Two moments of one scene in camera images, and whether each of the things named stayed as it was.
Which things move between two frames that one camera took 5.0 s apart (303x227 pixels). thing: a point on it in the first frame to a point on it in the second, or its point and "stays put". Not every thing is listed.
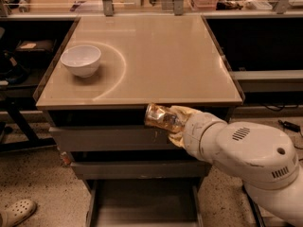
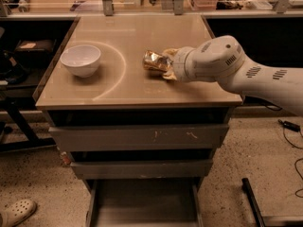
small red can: (65, 158) stays put
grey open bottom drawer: (145, 202) stays put
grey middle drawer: (153, 168) stays put
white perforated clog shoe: (17, 212) stays put
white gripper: (193, 133) to (182, 63)
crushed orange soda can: (163, 117) to (154, 61)
